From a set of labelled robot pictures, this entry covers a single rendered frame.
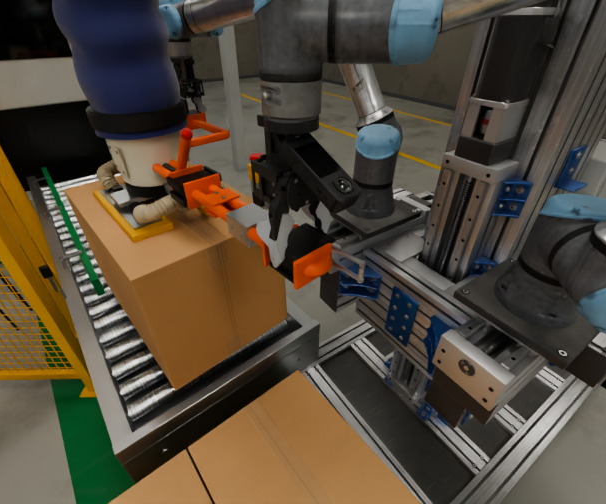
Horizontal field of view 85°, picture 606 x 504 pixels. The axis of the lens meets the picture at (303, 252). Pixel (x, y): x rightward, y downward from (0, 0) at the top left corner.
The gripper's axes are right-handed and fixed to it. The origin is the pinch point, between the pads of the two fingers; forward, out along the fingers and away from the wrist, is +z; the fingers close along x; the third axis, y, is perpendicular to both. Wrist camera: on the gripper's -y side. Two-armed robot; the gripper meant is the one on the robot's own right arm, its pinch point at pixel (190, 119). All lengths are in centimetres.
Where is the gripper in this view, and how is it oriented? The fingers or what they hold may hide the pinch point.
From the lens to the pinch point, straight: 136.6
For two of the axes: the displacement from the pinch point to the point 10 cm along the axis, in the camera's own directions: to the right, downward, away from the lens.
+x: 7.4, -3.9, 5.4
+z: -0.1, 8.0, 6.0
